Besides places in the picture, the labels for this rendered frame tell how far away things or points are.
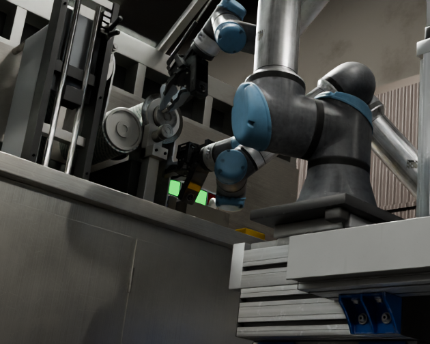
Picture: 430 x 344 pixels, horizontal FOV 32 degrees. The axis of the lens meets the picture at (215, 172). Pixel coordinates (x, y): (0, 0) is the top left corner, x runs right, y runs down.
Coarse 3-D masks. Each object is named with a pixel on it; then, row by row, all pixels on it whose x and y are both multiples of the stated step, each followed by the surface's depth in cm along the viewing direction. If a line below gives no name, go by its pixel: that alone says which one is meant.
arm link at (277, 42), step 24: (264, 0) 146; (288, 0) 145; (264, 24) 143; (288, 24) 143; (264, 48) 141; (288, 48) 140; (264, 72) 136; (288, 72) 136; (240, 96) 137; (264, 96) 133; (288, 96) 134; (240, 120) 136; (264, 120) 132; (288, 120) 133; (312, 120) 134; (240, 144) 138; (264, 144) 135; (288, 144) 135
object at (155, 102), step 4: (156, 100) 212; (152, 104) 211; (156, 104) 212; (148, 108) 210; (152, 108) 211; (148, 112) 210; (152, 112) 210; (176, 112) 216; (148, 116) 209; (152, 116) 210; (148, 120) 209; (152, 120) 210; (176, 124) 215; (144, 128) 211; (176, 128) 215; (140, 144) 219
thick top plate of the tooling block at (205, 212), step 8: (176, 208) 212; (184, 208) 209; (192, 208) 210; (200, 208) 212; (208, 208) 214; (200, 216) 211; (208, 216) 213; (216, 216) 215; (224, 216) 217; (224, 224) 217
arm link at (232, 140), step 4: (224, 140) 193; (228, 140) 191; (232, 140) 189; (216, 144) 194; (220, 144) 192; (224, 144) 191; (228, 144) 190; (232, 144) 188; (236, 144) 187; (212, 148) 194; (216, 148) 193; (220, 148) 191; (224, 148) 190; (228, 148) 189; (232, 148) 188; (212, 152) 194; (216, 152) 192; (220, 152) 191; (212, 156) 194; (216, 156) 193
